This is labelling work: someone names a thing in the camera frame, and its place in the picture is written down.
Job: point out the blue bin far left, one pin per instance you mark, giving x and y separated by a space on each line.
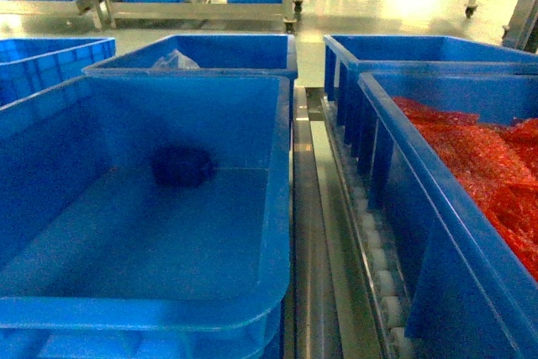
33 64

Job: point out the empty blue target bin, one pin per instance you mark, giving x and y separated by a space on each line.
145 217

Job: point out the blue bin with plastic bag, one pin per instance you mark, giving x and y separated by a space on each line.
274 55

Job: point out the blue bin with red parts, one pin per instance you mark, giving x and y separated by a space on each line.
470 295

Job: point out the blue bin behind red parts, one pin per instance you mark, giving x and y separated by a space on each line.
348 56

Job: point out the red packaged parts pile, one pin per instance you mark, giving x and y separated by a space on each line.
496 164

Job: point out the steel flow rack shelf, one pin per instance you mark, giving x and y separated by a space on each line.
346 298

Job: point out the clear plastic bag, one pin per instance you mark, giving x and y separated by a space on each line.
175 60

